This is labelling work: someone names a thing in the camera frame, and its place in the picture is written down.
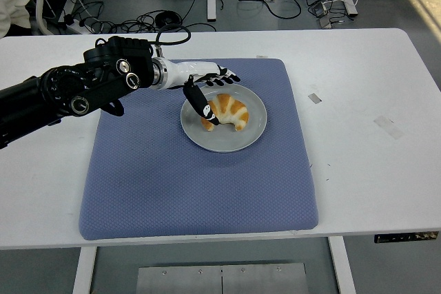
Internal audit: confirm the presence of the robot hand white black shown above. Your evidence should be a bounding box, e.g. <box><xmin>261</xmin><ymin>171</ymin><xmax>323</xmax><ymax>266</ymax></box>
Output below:
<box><xmin>165</xmin><ymin>61</ymin><xmax>241</xmax><ymax>126</ymax></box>

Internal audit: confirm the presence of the croissant bread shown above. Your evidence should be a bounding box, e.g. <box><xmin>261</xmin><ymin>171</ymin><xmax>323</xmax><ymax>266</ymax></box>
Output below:
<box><xmin>201</xmin><ymin>93</ymin><xmax>249</xmax><ymax>132</ymax></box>

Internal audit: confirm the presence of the grey round plate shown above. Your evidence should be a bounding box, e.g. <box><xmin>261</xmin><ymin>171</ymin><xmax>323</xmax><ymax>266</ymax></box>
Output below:
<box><xmin>179</xmin><ymin>82</ymin><xmax>268</xmax><ymax>154</ymax></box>

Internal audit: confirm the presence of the blue quilted mat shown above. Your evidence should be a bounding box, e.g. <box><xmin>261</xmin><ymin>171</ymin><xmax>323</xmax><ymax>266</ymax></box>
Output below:
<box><xmin>78</xmin><ymin>58</ymin><xmax>318</xmax><ymax>242</ymax></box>

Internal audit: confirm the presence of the white power strip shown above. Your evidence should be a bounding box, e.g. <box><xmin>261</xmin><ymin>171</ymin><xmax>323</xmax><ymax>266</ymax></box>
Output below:
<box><xmin>63</xmin><ymin>14</ymin><xmax>87</xmax><ymax>35</ymax></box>

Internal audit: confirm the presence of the grey power adapter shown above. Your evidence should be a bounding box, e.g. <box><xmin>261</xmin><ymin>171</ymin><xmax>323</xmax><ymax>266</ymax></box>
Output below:
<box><xmin>316</xmin><ymin>14</ymin><xmax>334</xmax><ymax>30</ymax></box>

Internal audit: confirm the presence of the white fabric bundle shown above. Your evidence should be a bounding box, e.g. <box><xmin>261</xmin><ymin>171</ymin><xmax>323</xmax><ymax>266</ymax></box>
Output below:
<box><xmin>0</xmin><ymin>0</ymin><xmax>32</xmax><ymax>39</ymax></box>

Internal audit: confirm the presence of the large clear tape piece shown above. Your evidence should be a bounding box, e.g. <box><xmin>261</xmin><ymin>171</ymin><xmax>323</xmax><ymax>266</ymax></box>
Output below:
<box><xmin>373</xmin><ymin>115</ymin><xmax>404</xmax><ymax>140</ymax></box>

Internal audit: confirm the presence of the grey metal plate with screws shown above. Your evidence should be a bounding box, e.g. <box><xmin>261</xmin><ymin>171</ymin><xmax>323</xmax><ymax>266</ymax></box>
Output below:
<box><xmin>135</xmin><ymin>262</ymin><xmax>309</xmax><ymax>294</ymax></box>

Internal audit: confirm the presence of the white table leg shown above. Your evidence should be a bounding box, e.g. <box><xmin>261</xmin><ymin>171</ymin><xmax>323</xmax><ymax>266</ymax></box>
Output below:
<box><xmin>72</xmin><ymin>246</ymin><xmax>97</xmax><ymax>294</ymax></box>
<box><xmin>327</xmin><ymin>235</ymin><xmax>357</xmax><ymax>294</ymax></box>

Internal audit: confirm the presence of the dark table control box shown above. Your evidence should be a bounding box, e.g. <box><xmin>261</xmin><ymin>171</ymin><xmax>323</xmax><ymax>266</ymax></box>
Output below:
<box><xmin>373</xmin><ymin>231</ymin><xmax>439</xmax><ymax>244</ymax></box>

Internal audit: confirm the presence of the coiled black cable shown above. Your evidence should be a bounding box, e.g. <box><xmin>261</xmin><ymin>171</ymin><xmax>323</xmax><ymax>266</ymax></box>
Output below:
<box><xmin>154</xmin><ymin>11</ymin><xmax>183</xmax><ymax>29</ymax></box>

